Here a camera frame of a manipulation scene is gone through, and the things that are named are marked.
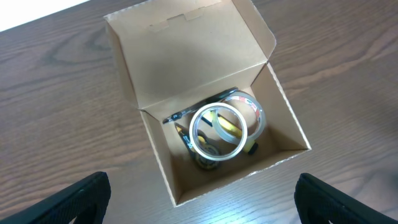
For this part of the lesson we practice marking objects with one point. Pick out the clear tape roll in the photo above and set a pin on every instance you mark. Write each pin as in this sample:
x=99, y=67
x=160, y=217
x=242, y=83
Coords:
x=256, y=107

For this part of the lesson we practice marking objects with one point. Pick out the yellow correction tape dispenser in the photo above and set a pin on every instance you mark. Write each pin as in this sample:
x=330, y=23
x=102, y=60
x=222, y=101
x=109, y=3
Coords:
x=201, y=162

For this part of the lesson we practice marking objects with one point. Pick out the yellow highlighter with dark cap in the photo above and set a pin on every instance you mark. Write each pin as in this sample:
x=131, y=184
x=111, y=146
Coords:
x=250, y=147

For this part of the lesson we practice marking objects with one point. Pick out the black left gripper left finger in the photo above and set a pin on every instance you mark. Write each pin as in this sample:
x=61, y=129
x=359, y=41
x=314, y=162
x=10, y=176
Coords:
x=83, y=202

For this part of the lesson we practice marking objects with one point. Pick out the black gel pen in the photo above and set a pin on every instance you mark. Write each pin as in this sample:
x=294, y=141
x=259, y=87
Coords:
x=213, y=99

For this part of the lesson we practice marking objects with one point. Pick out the white masking tape roll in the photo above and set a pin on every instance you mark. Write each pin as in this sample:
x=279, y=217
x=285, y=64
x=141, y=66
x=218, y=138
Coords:
x=193, y=133

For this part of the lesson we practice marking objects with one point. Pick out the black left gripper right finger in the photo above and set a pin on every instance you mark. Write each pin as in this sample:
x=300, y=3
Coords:
x=319, y=202

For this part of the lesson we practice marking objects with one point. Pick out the cardboard box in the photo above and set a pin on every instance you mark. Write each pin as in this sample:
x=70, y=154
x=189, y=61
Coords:
x=172, y=54

